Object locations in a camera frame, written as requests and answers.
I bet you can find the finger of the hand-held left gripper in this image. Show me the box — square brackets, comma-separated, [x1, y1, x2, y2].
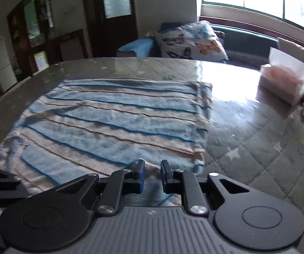
[0, 164, 30, 203]

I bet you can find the low dark wooden sideboard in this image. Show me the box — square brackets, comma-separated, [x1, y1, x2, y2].
[44, 29, 89, 68]

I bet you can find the white fridge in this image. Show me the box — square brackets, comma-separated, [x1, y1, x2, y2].
[0, 36, 18, 93]

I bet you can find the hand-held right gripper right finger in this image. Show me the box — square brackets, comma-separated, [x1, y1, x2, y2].
[160, 159, 250, 215]

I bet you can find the butterfly print pillow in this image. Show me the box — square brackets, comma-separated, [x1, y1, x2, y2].
[154, 21, 229, 64]

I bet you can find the pink tissue box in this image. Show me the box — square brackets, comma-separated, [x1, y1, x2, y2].
[258, 47, 304, 106]

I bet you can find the blue beige striped garment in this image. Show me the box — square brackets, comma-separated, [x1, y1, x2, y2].
[0, 78, 213, 208]

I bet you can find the blue corner sofa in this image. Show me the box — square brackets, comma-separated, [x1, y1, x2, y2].
[116, 21, 304, 101]

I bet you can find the yellow white sign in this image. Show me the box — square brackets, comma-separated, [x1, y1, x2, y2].
[33, 51, 49, 70]

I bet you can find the dark wooden display cabinet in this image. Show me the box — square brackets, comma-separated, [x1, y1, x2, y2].
[7, 0, 56, 77]

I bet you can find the beige cushion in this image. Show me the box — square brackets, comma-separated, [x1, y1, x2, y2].
[277, 37, 304, 90]

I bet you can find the dark wooden glass door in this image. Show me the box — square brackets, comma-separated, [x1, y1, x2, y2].
[82, 0, 139, 59]

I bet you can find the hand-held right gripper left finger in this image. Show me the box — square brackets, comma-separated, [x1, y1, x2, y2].
[54, 159, 146, 216]

